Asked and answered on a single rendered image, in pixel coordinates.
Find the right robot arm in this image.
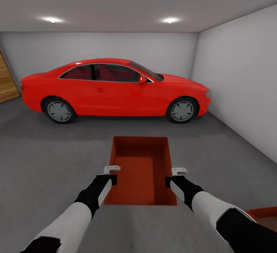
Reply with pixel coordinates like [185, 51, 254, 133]
[165, 168, 277, 253]

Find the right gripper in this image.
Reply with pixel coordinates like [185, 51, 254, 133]
[165, 177, 174, 188]

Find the storage box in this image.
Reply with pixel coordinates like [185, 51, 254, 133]
[103, 136, 177, 206]
[247, 206, 277, 221]

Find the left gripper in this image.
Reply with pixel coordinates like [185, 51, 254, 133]
[107, 174, 117, 186]

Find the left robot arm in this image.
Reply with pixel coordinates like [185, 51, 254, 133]
[19, 166, 120, 253]

